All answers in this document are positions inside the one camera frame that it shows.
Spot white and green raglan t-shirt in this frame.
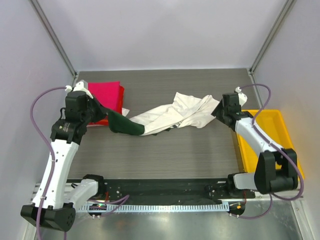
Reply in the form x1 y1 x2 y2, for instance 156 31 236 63
107 92 219 136

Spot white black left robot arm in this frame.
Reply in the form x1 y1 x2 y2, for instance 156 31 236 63
20 90 108 232

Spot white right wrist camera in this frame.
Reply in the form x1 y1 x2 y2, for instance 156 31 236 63
234 86 248 107

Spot white slotted cable duct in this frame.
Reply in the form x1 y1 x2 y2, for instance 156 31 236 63
77 202 229 213

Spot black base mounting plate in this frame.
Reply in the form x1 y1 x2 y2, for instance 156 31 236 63
103 178 256 205

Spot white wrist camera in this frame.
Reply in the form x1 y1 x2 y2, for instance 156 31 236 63
234 86 248 107
65 80 93 99

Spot yellow plastic bin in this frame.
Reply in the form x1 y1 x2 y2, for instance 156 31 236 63
236 109 294 173

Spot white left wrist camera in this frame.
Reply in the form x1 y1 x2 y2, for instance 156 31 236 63
65 80 93 99

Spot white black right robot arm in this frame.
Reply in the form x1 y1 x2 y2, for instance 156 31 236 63
211 92 298 194

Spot folded red t-shirt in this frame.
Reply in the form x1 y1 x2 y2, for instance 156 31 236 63
87 85 126 127

